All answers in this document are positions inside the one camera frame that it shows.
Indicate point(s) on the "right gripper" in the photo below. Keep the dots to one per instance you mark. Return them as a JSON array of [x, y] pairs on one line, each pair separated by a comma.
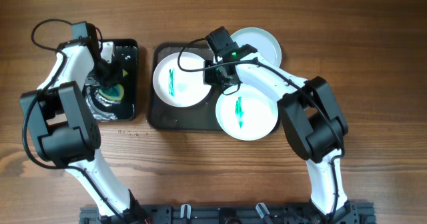
[[209, 78]]

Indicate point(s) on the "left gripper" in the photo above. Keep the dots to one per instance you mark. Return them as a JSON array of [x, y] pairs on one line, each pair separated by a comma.
[[114, 76]]

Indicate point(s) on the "green yellow sponge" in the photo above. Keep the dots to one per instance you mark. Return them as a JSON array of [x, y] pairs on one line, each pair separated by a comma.
[[116, 92]]

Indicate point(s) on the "white plate front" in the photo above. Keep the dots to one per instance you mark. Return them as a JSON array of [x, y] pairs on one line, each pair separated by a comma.
[[245, 113]]

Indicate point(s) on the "white plate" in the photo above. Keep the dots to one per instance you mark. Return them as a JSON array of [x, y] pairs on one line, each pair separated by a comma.
[[176, 87], [245, 113]]

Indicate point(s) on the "pale blue plate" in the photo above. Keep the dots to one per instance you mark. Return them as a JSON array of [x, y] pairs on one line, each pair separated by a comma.
[[262, 40]]

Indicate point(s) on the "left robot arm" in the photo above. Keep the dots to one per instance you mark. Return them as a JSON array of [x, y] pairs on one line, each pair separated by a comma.
[[59, 131]]

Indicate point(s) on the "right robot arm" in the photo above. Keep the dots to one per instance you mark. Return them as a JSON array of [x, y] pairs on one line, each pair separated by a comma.
[[313, 123]]

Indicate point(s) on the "dark serving tray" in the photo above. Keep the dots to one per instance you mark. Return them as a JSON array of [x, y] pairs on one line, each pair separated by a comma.
[[198, 118]]

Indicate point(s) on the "black water basin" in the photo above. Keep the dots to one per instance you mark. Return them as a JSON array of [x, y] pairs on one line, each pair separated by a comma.
[[116, 103]]

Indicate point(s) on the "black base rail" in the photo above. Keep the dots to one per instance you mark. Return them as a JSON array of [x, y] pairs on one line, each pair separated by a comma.
[[351, 213]]

